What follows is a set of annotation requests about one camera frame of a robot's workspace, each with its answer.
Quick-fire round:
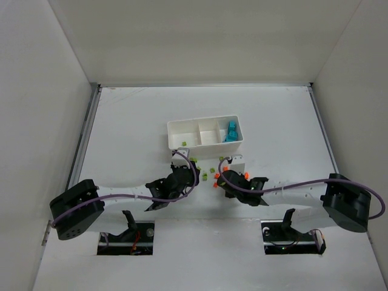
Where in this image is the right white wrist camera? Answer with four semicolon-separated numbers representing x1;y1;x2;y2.
228;155;246;175

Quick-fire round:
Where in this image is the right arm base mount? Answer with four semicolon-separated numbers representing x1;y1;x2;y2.
261;209;327;255

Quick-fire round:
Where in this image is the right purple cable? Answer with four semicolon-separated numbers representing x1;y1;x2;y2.
218;159;386;219

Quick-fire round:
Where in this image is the blue lego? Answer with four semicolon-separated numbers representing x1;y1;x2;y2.
228;121;236;131

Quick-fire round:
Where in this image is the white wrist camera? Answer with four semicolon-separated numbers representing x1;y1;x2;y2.
172;147;190;167
228;155;246;175

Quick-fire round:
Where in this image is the white three-compartment sorting tray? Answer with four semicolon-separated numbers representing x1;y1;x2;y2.
167;115;244;159

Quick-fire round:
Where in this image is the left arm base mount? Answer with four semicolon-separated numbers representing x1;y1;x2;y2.
96;210;155;256

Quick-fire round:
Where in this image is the large blue lego brick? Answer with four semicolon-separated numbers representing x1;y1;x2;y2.
224;130;238;142

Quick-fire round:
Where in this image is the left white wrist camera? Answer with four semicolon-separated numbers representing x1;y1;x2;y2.
172;147;190;167

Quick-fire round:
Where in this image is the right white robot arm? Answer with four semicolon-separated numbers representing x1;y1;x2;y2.
216;170;371;233

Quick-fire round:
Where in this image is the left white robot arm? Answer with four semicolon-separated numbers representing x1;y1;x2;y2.
49;161;200;241

